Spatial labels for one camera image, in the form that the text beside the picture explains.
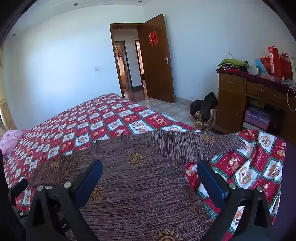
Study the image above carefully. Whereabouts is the large red gift bag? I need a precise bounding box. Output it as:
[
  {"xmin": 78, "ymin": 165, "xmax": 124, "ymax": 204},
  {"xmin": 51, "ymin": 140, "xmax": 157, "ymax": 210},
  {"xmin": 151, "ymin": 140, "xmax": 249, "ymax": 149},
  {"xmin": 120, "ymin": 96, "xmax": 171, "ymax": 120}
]
[{"xmin": 279, "ymin": 53, "xmax": 293, "ymax": 80}]

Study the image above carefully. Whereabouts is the red checkered printed blanket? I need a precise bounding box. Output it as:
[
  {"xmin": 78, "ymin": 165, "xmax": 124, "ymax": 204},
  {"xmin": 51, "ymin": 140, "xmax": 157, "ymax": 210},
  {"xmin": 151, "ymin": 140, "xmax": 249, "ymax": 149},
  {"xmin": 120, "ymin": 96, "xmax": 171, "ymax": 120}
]
[{"xmin": 3, "ymin": 93, "xmax": 287, "ymax": 241}]

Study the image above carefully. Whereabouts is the brown knitted sweater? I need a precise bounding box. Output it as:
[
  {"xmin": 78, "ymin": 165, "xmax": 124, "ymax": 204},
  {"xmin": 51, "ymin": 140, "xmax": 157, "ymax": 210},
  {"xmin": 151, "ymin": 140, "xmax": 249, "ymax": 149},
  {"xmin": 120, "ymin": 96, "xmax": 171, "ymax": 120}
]
[{"xmin": 29, "ymin": 130, "xmax": 245, "ymax": 241}]

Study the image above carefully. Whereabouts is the tall red gift box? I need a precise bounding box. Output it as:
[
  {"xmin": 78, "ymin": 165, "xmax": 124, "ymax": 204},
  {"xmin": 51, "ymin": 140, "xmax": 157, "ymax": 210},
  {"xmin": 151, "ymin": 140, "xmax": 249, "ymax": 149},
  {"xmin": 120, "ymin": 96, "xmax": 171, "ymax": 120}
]
[{"xmin": 268, "ymin": 46, "xmax": 282, "ymax": 80}]

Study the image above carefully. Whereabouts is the black bag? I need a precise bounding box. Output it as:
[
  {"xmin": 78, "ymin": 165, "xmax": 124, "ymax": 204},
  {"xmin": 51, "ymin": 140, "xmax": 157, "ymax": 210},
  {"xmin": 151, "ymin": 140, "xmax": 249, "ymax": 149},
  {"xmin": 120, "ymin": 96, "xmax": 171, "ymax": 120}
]
[{"xmin": 190, "ymin": 92, "xmax": 218, "ymax": 115}]

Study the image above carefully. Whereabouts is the purple storage box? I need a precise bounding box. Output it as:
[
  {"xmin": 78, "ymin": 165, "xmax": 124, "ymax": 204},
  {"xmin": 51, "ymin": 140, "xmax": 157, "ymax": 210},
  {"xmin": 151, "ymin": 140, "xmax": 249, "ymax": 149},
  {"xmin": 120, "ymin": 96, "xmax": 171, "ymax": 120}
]
[{"xmin": 245, "ymin": 105, "xmax": 271, "ymax": 131}]

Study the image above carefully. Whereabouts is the brown wooden desk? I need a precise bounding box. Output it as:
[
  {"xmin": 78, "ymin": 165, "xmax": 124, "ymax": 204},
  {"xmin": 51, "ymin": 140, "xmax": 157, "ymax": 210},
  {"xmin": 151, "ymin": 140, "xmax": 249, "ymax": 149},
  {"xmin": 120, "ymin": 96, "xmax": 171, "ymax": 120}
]
[{"xmin": 214, "ymin": 69, "xmax": 296, "ymax": 137}]

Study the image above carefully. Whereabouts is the pink pillow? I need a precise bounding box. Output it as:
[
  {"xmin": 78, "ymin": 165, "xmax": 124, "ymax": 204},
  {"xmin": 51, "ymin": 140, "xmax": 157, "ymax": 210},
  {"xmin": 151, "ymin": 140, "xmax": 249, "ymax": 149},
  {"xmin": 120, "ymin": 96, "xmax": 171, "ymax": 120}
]
[{"xmin": 0, "ymin": 129, "xmax": 28, "ymax": 155}]

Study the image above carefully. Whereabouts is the white cable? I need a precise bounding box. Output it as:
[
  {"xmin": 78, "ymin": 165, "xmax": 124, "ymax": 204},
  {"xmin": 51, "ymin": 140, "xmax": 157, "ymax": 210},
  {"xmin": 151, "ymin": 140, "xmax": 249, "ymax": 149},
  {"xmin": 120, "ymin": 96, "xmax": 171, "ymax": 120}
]
[{"xmin": 287, "ymin": 84, "xmax": 296, "ymax": 112}]

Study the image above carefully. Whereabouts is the blue gift bag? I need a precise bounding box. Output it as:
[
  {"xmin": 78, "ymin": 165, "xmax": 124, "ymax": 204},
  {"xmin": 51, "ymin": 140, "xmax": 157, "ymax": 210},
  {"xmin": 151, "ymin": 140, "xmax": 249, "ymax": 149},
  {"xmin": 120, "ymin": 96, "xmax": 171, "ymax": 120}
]
[{"xmin": 254, "ymin": 59, "xmax": 267, "ymax": 75}]

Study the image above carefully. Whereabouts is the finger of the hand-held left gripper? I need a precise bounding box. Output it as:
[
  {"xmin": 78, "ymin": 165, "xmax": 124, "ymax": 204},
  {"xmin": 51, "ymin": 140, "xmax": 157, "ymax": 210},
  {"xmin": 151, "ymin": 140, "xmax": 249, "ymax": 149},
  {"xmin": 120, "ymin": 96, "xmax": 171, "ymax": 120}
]
[{"xmin": 10, "ymin": 179, "xmax": 29, "ymax": 198}]

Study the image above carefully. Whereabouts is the dark folded clothes stack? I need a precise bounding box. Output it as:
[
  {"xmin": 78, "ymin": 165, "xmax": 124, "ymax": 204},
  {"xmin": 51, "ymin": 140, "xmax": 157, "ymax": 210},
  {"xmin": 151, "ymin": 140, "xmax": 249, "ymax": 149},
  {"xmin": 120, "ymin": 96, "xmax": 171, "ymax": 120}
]
[{"xmin": 218, "ymin": 64, "xmax": 250, "ymax": 73}]

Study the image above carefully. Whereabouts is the person's purple garment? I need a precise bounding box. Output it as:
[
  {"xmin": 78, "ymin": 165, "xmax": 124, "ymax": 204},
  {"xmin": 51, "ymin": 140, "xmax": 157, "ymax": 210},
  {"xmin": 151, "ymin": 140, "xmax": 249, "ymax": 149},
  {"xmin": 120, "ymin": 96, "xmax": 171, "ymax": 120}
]
[{"xmin": 280, "ymin": 139, "xmax": 296, "ymax": 232}]

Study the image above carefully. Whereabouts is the green folded cloth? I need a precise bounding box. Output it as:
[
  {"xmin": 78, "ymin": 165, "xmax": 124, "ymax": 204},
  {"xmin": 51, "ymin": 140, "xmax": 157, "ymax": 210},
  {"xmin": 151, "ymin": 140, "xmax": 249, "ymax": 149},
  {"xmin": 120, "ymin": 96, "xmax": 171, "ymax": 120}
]
[{"xmin": 220, "ymin": 59, "xmax": 249, "ymax": 67}]

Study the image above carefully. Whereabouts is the red paper door decoration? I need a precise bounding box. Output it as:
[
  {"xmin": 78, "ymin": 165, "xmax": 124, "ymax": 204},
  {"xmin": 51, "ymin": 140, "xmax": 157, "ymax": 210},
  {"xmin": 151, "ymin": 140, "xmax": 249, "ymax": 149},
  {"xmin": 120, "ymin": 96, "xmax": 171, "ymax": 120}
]
[{"xmin": 149, "ymin": 32, "xmax": 160, "ymax": 46}]

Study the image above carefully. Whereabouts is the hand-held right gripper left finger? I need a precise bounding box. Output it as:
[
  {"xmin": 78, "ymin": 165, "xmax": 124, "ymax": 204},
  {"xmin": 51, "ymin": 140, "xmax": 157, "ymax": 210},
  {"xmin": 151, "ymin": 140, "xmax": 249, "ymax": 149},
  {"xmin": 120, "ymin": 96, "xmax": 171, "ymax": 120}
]
[{"xmin": 20, "ymin": 160, "xmax": 103, "ymax": 241}]

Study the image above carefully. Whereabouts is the brown wooden door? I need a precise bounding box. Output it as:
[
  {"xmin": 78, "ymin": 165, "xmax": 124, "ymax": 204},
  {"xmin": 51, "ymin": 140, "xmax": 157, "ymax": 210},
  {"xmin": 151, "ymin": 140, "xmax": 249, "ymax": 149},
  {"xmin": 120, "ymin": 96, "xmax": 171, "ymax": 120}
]
[{"xmin": 139, "ymin": 14, "xmax": 175, "ymax": 104}]

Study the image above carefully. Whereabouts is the small red gift bag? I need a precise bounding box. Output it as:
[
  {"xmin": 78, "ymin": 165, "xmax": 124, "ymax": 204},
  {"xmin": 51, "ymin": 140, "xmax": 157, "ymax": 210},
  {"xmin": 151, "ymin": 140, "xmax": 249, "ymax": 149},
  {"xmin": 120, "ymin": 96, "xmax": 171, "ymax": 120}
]
[{"xmin": 259, "ymin": 57, "xmax": 271, "ymax": 75}]

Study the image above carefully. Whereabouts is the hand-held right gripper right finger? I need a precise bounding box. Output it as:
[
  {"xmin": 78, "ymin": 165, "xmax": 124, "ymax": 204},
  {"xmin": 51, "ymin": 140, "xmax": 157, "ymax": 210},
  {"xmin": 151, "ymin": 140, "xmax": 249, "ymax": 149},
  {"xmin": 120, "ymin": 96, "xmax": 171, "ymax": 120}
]
[{"xmin": 196, "ymin": 160, "xmax": 272, "ymax": 241}]

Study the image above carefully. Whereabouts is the maroon desk cloth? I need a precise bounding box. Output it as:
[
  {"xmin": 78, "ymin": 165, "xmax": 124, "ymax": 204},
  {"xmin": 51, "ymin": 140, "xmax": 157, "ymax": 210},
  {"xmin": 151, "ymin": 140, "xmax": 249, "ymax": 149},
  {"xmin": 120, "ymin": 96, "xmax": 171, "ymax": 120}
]
[{"xmin": 216, "ymin": 68, "xmax": 296, "ymax": 93}]

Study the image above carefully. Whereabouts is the brown wooden door frame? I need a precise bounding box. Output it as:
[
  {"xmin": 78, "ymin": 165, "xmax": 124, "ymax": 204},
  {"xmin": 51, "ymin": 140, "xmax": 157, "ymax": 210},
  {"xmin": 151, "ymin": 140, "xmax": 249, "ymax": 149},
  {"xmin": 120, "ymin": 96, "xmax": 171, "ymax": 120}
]
[{"xmin": 109, "ymin": 23, "xmax": 148, "ymax": 99}]

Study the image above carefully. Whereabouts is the camouflage cloth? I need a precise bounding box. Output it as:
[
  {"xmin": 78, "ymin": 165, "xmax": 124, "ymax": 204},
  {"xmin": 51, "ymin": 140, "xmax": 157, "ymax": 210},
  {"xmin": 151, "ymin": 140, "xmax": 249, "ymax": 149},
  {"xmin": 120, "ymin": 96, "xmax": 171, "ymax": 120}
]
[{"xmin": 194, "ymin": 108, "xmax": 218, "ymax": 133}]

